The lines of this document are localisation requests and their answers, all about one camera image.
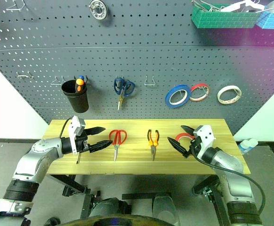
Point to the grey perforated pegboard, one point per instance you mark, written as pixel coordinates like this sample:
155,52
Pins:
151,47

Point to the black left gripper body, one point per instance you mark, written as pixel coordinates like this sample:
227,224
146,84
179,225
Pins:
83,146

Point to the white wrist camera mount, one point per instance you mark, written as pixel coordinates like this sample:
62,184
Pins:
206,135
73,127

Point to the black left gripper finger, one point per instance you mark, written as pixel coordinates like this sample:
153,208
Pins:
101,145
95,130

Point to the black curved rim shape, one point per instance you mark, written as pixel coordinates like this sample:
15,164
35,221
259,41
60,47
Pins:
118,221

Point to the black caster wheel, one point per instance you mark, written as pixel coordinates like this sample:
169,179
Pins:
53,221

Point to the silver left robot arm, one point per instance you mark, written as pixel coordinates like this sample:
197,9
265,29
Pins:
42,150

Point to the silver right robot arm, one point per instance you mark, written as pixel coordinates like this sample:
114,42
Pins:
230,164

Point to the thin red tape roll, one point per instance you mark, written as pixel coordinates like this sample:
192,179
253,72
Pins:
200,85

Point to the green brick pattern box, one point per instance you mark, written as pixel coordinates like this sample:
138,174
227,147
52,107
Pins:
221,20

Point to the black metal table frame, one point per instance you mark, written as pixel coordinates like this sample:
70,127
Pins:
68,182

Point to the clear plastic bottle blue label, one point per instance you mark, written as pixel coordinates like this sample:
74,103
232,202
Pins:
246,146

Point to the orange black needle-nose pliers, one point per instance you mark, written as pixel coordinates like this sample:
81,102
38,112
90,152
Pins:
153,147

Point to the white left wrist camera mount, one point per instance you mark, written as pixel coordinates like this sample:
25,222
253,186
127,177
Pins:
73,127

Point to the blue tape roll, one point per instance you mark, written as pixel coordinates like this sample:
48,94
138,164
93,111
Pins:
167,98

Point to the black plastic cup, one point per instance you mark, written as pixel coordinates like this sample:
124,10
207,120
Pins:
79,102

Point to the dark grey rounded shape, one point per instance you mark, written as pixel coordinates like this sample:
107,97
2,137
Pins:
165,207
108,207

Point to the white plastic hanger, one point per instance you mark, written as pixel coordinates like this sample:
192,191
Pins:
235,7

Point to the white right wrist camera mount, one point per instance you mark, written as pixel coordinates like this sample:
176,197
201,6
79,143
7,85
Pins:
206,135

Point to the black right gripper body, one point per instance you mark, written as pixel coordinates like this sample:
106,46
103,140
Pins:
195,147

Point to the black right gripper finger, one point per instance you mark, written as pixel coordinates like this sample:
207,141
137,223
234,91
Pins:
189,131
179,146

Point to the wide red tape roll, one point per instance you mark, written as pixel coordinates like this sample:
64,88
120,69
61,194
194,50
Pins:
182,135

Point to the white tape roll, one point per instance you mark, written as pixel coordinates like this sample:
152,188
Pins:
219,96

